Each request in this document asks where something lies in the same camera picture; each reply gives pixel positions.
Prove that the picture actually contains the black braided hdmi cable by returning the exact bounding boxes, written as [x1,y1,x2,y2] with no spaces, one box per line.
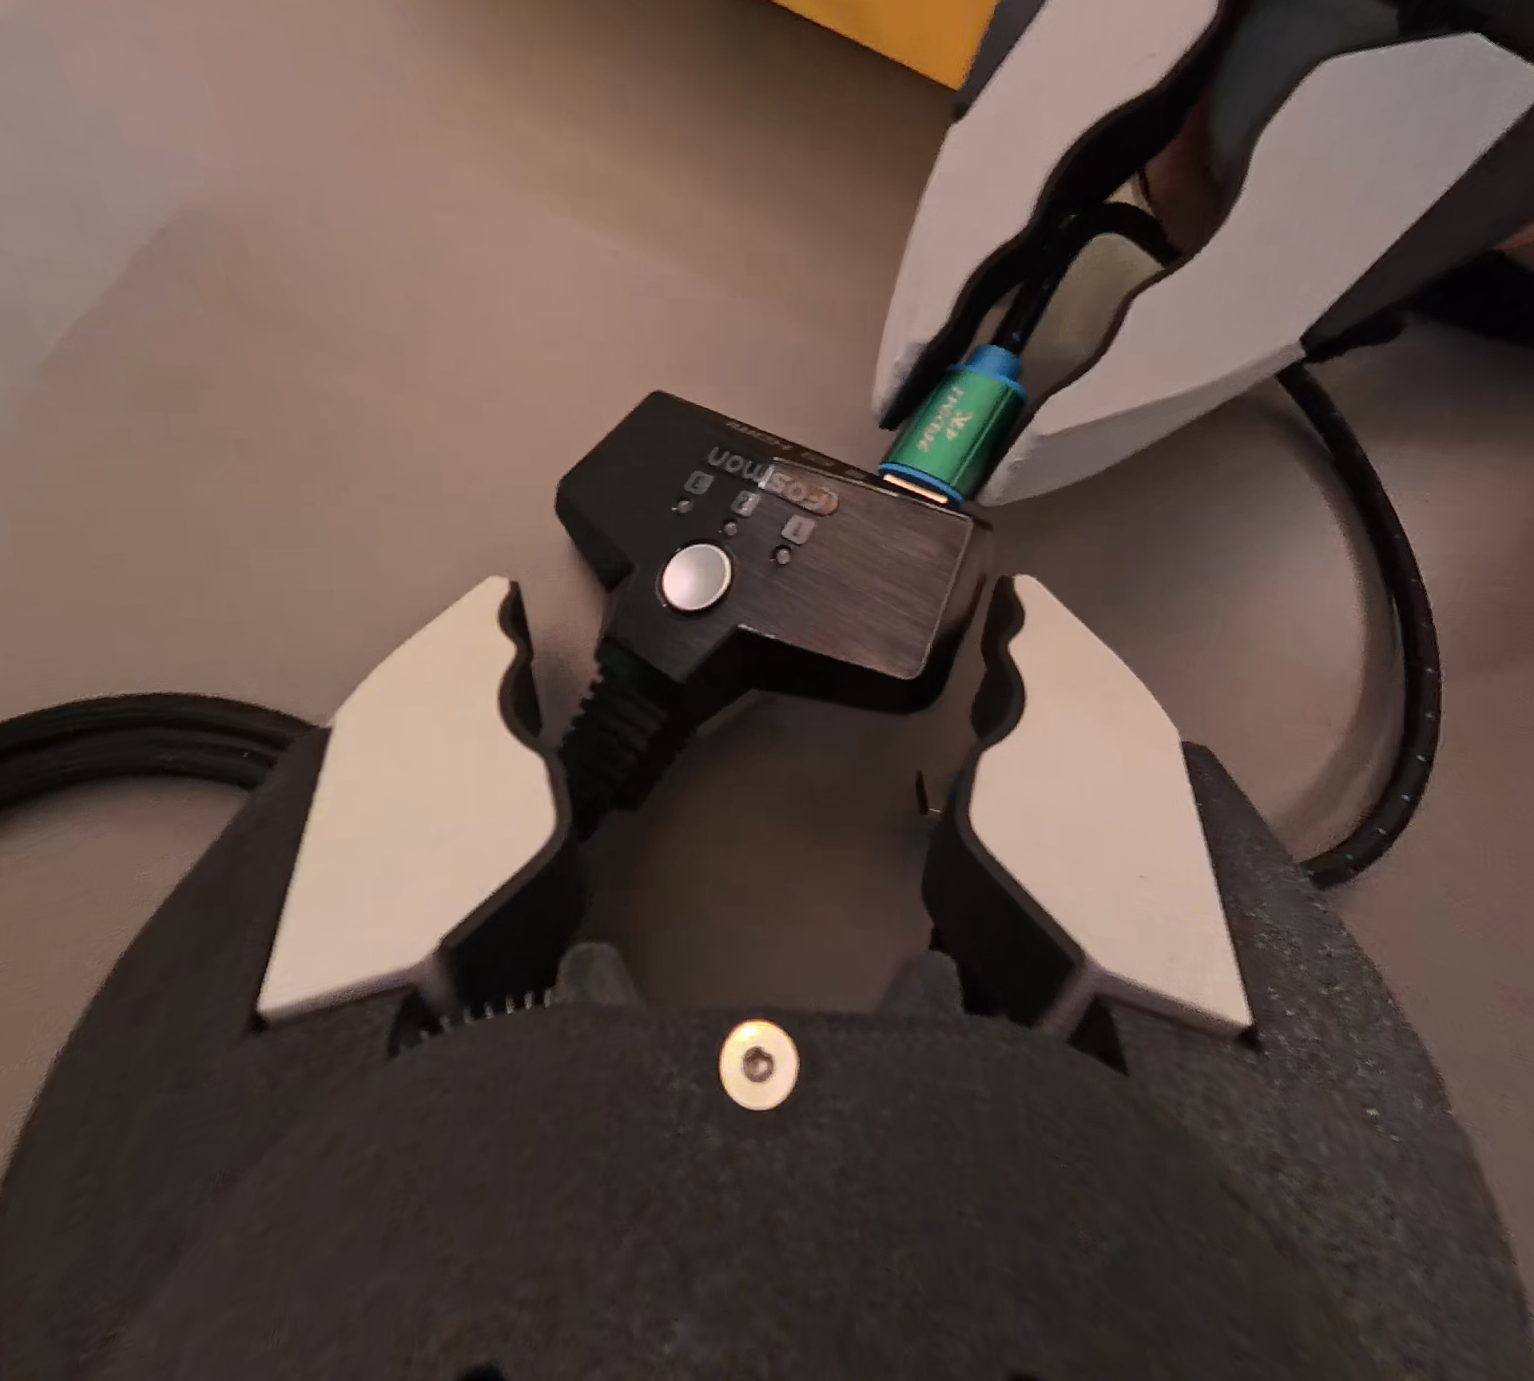
[878,196,1447,889]

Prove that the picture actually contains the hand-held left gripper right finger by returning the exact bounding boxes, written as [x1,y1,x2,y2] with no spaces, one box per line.
[921,570,1258,1041]

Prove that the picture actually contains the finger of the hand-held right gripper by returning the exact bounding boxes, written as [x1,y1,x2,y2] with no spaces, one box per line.
[980,31,1534,509]
[873,0,1228,431]

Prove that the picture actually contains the black hdmi switch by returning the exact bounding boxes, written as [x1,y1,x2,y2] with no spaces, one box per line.
[553,389,995,838]

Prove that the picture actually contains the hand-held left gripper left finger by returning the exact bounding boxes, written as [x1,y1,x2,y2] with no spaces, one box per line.
[255,573,590,1030]

